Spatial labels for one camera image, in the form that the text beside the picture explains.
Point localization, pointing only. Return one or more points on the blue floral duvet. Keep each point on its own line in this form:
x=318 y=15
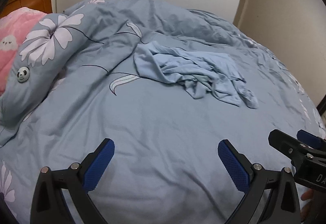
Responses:
x=152 y=124

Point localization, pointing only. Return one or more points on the person's right hand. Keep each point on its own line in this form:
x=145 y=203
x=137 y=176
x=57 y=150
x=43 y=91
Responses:
x=307 y=194

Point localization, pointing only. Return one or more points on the light blue t-shirt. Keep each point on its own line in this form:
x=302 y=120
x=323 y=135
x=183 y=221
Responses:
x=183 y=66

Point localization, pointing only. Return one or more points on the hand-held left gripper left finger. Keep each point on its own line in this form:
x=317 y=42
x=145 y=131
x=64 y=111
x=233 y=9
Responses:
x=99 y=165

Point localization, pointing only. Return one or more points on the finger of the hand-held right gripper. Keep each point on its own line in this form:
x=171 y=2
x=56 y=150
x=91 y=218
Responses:
x=309 y=138
x=280 y=142

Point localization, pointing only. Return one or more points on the panda duvet clip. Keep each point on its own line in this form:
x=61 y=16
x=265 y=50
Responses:
x=23 y=74

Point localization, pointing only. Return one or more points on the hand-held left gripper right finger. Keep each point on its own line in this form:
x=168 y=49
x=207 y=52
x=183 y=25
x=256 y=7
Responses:
x=233 y=163

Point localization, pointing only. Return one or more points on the pink printed blanket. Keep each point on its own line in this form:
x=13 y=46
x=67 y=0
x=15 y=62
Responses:
x=12 y=30

